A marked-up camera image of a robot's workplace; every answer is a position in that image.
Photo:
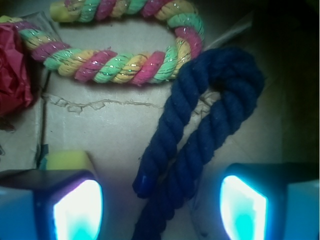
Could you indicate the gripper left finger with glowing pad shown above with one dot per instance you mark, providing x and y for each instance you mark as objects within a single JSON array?
[{"x": 50, "y": 205}]

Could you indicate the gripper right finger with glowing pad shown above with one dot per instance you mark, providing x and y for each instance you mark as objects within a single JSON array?
[{"x": 271, "y": 201}]

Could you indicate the yellow sponge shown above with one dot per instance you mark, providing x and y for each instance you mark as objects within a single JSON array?
[{"x": 69, "y": 160}]

